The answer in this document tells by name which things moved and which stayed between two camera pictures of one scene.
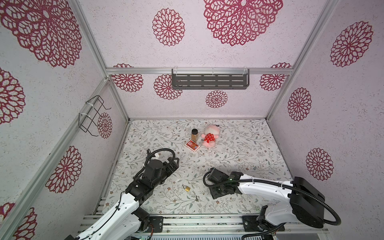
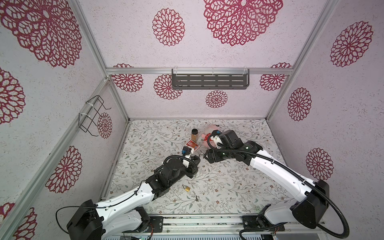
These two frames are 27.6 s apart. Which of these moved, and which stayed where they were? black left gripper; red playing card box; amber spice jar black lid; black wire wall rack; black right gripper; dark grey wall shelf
Moved: black right gripper; black left gripper
Stayed: dark grey wall shelf; amber spice jar black lid; red playing card box; black wire wall rack
